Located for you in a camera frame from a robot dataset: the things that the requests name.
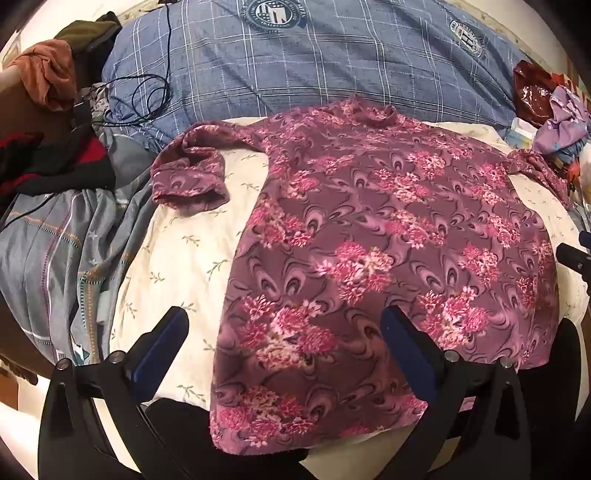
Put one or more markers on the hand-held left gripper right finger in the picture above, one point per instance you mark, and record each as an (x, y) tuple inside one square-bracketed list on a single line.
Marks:
[(411, 357)]

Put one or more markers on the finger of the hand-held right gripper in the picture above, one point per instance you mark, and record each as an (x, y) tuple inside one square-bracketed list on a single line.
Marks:
[(572, 259)]

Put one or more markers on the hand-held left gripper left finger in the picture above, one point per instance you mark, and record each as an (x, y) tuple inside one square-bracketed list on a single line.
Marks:
[(159, 351)]

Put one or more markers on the purple floral shirt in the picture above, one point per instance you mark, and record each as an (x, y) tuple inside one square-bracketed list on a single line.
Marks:
[(369, 230)]

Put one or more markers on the cream leaf-print bed sheet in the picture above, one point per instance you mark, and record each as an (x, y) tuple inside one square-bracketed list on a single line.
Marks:
[(184, 258)]

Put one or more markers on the multicoloured cloth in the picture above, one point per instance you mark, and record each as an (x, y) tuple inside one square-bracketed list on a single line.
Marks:
[(575, 161)]

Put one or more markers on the white printed packet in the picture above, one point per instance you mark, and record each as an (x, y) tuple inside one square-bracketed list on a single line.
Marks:
[(521, 133)]

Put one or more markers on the grey striped blanket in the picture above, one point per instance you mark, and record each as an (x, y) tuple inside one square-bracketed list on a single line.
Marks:
[(55, 258)]

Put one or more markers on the lilac cloth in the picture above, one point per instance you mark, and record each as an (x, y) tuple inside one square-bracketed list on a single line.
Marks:
[(561, 115)]

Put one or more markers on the dark red plastic bag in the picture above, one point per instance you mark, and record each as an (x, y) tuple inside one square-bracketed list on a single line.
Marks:
[(535, 92)]

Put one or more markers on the black and red garment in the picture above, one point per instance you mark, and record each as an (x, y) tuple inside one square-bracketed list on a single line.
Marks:
[(60, 161)]

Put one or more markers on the orange cloth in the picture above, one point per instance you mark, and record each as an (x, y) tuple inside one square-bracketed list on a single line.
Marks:
[(48, 74)]

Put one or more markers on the blue plaid quilt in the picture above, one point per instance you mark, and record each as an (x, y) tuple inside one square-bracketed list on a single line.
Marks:
[(277, 69)]

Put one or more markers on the olive green cloth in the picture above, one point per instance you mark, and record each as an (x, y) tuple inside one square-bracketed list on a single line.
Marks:
[(87, 32)]

